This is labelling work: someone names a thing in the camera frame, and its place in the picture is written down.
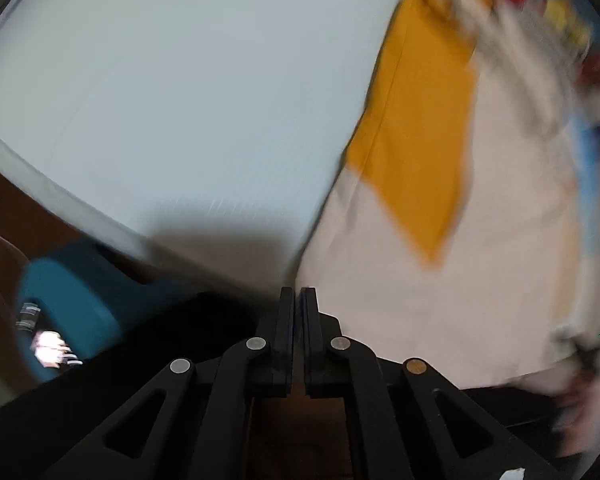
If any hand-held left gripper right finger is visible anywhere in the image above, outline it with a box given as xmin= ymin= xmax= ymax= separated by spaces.
xmin=300 ymin=286 xmax=562 ymax=480

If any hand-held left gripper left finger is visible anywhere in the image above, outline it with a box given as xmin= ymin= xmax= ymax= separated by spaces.
xmin=45 ymin=286 xmax=297 ymax=480

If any beige and mustard hooded jacket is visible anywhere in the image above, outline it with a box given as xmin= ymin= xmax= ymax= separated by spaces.
xmin=295 ymin=0 xmax=600 ymax=461

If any teal blue stool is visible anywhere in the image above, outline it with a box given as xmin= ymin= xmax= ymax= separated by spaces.
xmin=16 ymin=239 xmax=193 ymax=382

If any bed with light blue sheet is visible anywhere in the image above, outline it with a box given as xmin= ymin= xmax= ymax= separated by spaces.
xmin=0 ymin=0 xmax=600 ymax=291

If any yellow cloth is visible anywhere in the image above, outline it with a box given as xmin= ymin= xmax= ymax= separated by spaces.
xmin=542 ymin=0 xmax=594 ymax=52

